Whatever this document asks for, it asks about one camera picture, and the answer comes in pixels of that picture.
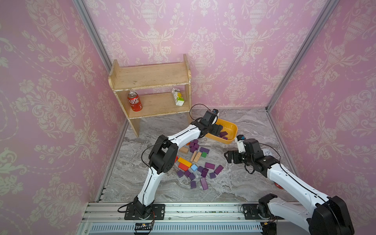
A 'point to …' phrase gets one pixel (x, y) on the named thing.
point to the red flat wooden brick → (183, 167)
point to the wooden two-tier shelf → (151, 90)
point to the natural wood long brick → (197, 157)
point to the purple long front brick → (204, 183)
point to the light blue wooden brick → (194, 168)
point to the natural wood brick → (183, 150)
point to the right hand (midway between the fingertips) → (232, 153)
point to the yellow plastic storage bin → (231, 129)
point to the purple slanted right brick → (218, 169)
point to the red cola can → (134, 101)
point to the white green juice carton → (178, 97)
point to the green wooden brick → (203, 154)
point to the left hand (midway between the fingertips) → (215, 127)
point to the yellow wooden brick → (182, 161)
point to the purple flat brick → (204, 150)
